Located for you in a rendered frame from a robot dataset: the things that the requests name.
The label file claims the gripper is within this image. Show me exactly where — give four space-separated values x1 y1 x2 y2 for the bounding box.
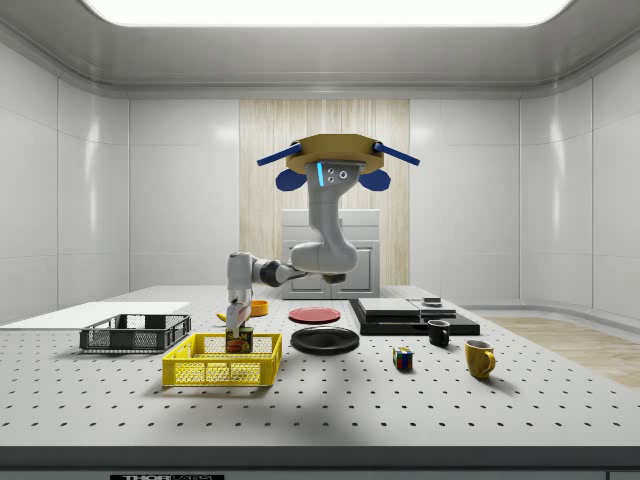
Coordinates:
225 300 251 332

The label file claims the flat-sided can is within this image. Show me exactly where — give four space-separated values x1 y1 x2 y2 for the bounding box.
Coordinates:
225 326 254 355

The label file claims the yellow basket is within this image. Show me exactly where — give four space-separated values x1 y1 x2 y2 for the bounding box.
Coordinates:
161 332 284 388

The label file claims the red plate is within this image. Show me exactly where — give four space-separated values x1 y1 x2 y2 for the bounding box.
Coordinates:
288 306 342 324

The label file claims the black plate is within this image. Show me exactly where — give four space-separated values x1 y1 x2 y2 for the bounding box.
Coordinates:
290 326 361 357

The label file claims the dark grey basket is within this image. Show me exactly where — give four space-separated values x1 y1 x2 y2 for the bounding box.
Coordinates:
79 313 193 355

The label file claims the white cabinet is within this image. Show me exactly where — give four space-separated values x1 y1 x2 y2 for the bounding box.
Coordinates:
280 208 382 301

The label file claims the black stove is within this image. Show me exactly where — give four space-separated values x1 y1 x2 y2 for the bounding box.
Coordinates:
348 295 482 337

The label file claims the puzzle cube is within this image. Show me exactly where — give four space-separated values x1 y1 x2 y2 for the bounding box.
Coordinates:
392 345 416 372

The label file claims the drone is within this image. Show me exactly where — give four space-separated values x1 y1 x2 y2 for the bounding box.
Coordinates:
256 132 421 193

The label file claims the black mug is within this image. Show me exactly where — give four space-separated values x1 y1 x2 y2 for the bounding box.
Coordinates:
426 319 452 348

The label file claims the yellow mug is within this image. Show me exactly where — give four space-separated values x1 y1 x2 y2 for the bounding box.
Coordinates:
464 339 498 380

